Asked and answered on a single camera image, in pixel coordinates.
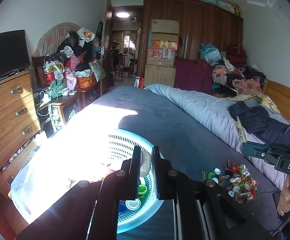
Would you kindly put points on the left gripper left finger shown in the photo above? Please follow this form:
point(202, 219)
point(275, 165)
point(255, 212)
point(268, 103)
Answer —
point(129, 188)

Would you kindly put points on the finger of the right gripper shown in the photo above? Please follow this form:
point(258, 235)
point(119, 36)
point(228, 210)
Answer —
point(270, 153)

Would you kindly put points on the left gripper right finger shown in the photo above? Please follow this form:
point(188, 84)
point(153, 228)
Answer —
point(162, 183)

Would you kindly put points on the white bottle cap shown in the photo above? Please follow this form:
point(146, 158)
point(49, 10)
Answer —
point(145, 163)

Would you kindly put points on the person's right hand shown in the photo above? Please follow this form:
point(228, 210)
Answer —
point(284, 202)

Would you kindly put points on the green bottle cap in basket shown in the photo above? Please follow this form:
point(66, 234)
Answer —
point(142, 191)

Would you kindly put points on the white cap in basket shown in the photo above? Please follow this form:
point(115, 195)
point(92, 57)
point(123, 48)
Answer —
point(133, 205)

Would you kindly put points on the dark blue bed sheet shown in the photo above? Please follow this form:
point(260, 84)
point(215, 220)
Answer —
point(200, 208)

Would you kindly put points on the navy padded jacket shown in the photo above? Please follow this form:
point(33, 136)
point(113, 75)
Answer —
point(256, 120)

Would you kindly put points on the light blue duvet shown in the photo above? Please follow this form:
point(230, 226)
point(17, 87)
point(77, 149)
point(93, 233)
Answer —
point(212, 113)

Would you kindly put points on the wooden headboard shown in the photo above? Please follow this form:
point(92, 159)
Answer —
point(280, 95)

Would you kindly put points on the red floral pillow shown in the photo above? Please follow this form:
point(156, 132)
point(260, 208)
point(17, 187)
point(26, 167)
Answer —
point(247, 87)

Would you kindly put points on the light blue perforated basket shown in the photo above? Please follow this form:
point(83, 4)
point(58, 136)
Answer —
point(56, 167)

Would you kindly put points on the orange bag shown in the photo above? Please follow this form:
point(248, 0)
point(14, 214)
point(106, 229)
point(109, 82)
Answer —
point(86, 82)

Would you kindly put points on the bottom plain cardboard box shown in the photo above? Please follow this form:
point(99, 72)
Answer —
point(159, 74)

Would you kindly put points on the plain cardboard box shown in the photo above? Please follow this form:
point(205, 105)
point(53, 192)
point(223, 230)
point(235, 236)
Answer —
point(159, 74)
point(165, 26)

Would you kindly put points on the dark wooden side table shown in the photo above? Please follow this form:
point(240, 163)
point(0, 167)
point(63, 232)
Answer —
point(54, 113)

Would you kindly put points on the magenta cloth pile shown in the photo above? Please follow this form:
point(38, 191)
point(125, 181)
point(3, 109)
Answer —
point(193, 76)

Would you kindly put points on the red printed cardboard box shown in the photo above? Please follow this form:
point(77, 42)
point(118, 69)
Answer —
point(163, 57)

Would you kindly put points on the wooden chest of drawers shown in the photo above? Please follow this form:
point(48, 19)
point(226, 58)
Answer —
point(18, 125)

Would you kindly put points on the orange printed cardboard box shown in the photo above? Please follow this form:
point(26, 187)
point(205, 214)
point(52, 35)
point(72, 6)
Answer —
point(169, 41)

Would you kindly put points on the wooden room door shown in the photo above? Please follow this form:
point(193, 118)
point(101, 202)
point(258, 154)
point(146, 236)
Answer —
point(105, 45)

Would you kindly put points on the top plain cardboard box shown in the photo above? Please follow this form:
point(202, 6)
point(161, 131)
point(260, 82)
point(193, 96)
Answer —
point(165, 26)

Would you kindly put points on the white ceiling fan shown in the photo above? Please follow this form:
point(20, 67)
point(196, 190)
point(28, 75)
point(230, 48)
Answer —
point(263, 3)

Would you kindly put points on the dark wooden wardrobe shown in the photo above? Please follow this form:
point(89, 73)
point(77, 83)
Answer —
point(200, 23)

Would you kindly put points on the round ceiling light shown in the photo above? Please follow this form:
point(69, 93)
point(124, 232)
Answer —
point(122, 14)

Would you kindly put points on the black flat television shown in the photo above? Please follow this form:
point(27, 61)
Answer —
point(13, 52)

